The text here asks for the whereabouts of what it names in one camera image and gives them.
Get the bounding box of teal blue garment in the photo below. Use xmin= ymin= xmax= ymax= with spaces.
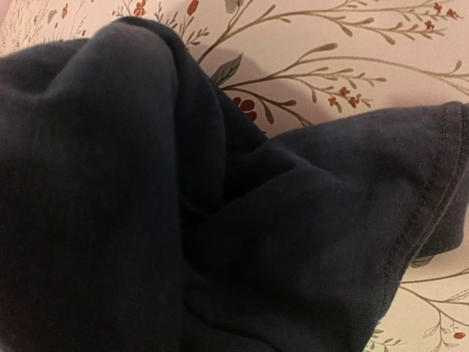
xmin=1 ymin=17 xmax=468 ymax=351

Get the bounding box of floral patterned table cloth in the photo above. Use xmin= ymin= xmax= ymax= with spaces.
xmin=1 ymin=1 xmax=468 ymax=351

